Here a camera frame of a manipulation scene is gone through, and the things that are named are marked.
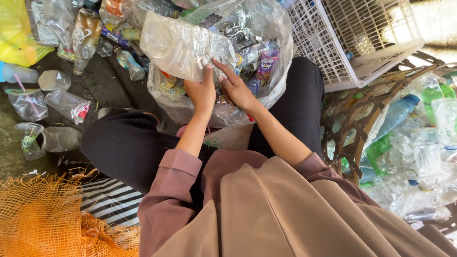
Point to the person's right hand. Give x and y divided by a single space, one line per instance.
237 91

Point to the person's left hand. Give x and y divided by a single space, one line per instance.
200 94

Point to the large crushed clear plastic bottle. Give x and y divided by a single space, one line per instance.
178 46

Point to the purple labelled plastic bottle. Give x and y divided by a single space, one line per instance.
266 65

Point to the silver labelled plastic bottle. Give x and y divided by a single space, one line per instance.
255 51

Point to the cardboard piece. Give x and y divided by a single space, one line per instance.
232 137

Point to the clear plastic bag of waste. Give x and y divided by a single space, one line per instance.
275 32

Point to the small blue labelled bottle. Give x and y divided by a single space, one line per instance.
130 64

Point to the person's black trousers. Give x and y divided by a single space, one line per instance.
125 150

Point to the brown woven rattan basket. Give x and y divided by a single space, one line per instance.
351 117

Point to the white plastic lattice crate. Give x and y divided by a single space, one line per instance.
342 39

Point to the small blue bottle cap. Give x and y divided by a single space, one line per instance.
349 56

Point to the person's brown top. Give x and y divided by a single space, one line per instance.
257 210

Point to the brown labelled plastic bottle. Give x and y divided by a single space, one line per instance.
85 39

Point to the clear cup with red label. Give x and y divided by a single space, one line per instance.
66 105

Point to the black white striped mat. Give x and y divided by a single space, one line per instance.
110 201

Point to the squashed clear plastic cup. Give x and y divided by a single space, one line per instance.
61 139

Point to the crushed clear plastic cup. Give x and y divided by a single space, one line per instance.
54 80

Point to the light blue plastic bottle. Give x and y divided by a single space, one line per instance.
396 114

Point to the pile of mixed plastic packaging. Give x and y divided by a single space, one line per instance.
57 21

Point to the clear cup with pink straw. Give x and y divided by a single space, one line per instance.
28 105

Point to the clear cup with green print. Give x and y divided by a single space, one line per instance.
30 141

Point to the yellow plastic bag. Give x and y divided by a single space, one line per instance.
16 35

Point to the heap of clear plastic bottles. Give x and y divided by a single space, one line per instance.
425 160

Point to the orange mesh sack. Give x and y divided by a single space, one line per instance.
39 217

